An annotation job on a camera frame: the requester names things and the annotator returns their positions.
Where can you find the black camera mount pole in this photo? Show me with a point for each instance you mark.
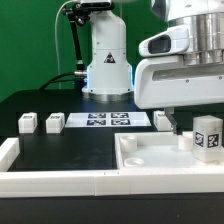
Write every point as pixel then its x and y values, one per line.
pixel 75 20

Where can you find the white square table top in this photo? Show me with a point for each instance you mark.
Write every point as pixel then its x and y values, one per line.
pixel 158 150

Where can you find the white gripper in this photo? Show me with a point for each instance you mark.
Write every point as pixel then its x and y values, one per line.
pixel 163 80

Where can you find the white AprilTag base sheet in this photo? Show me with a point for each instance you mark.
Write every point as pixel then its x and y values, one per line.
pixel 107 119

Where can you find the white U-shaped obstacle fence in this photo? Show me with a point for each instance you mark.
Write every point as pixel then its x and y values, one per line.
pixel 122 181

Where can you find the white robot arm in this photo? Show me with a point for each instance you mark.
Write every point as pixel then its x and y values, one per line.
pixel 109 76

